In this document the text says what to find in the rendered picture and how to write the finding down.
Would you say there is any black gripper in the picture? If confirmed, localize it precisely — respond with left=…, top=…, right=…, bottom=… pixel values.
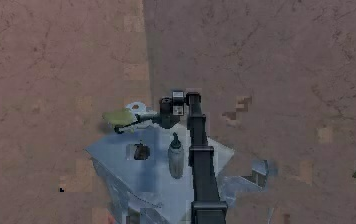
left=113, top=96, right=182, bottom=135

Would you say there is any yellow-green cap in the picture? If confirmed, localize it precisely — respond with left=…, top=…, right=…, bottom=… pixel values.
left=101, top=107, right=138, bottom=128

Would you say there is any dark brown lump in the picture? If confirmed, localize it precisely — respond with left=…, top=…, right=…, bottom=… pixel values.
left=133, top=142, right=151, bottom=161

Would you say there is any grey spray bottle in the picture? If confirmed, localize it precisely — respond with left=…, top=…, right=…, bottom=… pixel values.
left=167, top=132, right=186, bottom=180

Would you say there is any pale blue table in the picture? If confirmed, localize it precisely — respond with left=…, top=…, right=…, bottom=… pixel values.
left=85, top=120, right=236, bottom=224

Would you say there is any pale blue chair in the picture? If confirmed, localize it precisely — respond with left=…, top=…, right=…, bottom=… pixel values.
left=218, top=159, right=271, bottom=208

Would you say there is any white ring-shaped dish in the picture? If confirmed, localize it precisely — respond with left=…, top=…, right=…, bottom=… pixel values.
left=125, top=101, right=148, bottom=115

